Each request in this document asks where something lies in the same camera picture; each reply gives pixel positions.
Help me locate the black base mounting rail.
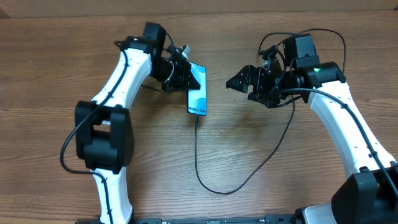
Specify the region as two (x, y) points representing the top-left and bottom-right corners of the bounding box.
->
(74, 213), (299, 224)

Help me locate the black USB-C charging cable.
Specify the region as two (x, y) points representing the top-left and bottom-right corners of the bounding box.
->
(193, 28), (347, 196)

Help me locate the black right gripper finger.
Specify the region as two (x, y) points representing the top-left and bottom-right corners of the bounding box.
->
(248, 92), (274, 108)
(226, 65), (260, 93)

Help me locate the Samsung Galaxy S24+ smartphone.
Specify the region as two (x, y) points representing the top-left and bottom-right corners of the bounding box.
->
(187, 62), (206, 116)

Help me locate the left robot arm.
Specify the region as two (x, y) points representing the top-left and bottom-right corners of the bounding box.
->
(73, 22), (206, 223)

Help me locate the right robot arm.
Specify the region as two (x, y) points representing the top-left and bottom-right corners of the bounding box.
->
(226, 30), (397, 223)

